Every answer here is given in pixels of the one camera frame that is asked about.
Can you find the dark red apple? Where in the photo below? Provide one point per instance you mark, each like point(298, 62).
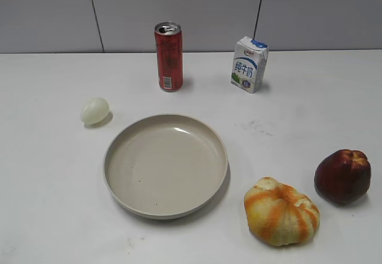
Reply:
point(343, 177)

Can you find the beige round plate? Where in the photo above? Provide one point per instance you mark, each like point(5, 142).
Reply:
point(165, 167)

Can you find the white milk carton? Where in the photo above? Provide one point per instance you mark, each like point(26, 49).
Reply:
point(249, 63)

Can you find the red soda can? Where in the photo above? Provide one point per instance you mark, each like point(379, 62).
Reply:
point(169, 51)

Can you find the white egg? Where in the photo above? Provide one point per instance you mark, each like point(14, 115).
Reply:
point(95, 111)

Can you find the peeled orange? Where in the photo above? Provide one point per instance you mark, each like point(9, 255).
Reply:
point(278, 214)

